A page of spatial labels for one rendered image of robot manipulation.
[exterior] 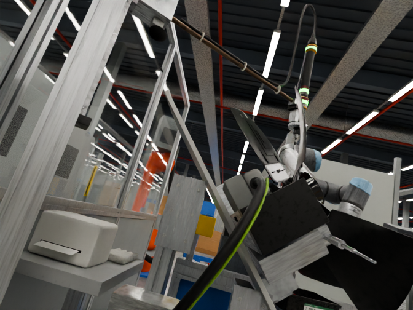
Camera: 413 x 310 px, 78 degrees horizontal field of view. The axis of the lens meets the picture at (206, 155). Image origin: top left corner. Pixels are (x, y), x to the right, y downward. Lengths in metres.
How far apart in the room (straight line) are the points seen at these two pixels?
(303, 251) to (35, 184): 0.52
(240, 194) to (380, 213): 2.75
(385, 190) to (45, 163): 3.07
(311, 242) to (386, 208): 2.70
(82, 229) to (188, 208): 0.27
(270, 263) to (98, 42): 0.58
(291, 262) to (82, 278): 0.45
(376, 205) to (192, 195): 2.62
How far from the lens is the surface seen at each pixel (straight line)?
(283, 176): 0.87
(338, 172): 3.05
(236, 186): 0.50
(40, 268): 0.73
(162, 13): 0.76
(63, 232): 0.77
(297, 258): 0.55
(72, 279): 0.70
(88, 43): 0.65
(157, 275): 0.76
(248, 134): 0.86
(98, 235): 0.73
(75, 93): 0.60
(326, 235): 0.56
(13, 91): 0.70
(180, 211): 0.73
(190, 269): 1.27
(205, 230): 1.22
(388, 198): 3.25
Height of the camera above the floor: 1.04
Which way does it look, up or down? 15 degrees up
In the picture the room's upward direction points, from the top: 15 degrees clockwise
